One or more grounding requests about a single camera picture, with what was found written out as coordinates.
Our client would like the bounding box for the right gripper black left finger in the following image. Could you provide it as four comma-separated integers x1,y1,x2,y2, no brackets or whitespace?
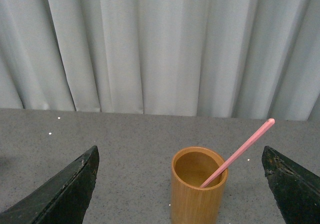
0,145,100,224

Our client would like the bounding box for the pink chopstick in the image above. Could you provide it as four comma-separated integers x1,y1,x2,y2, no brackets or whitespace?
200,118,276,188

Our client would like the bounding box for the white pleated curtain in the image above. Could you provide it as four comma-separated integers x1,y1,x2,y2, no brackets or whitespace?
0,0,320,121

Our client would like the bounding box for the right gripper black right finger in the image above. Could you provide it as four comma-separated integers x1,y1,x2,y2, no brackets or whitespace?
261,146,320,224

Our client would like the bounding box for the bamboo chopstick holder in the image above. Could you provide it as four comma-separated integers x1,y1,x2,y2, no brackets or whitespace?
170,146,229,224

